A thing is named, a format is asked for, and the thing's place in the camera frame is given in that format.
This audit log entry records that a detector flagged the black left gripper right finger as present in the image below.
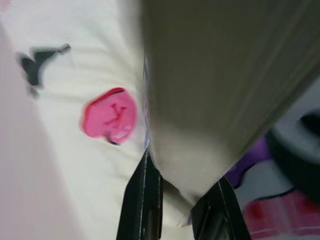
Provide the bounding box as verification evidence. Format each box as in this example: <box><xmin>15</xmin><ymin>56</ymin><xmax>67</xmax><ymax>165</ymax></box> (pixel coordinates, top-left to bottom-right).
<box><xmin>191</xmin><ymin>176</ymin><xmax>252</xmax><ymax>240</ymax></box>

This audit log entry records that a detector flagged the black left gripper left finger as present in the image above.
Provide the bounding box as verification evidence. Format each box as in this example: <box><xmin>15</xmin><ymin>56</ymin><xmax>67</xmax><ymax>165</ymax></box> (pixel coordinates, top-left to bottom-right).
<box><xmin>116</xmin><ymin>151</ymin><xmax>165</xmax><ymax>240</ymax></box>

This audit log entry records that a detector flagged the cream cartoon print blanket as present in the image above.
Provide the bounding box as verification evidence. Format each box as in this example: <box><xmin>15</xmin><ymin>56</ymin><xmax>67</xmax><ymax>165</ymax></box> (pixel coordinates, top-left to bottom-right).
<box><xmin>0</xmin><ymin>0</ymin><xmax>320</xmax><ymax>240</ymax></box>

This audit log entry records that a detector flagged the beige sheeted mattress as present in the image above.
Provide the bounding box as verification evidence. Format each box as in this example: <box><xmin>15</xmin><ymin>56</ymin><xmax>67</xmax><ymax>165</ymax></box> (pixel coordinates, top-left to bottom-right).
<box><xmin>0</xmin><ymin>24</ymin><xmax>83</xmax><ymax>240</ymax></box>

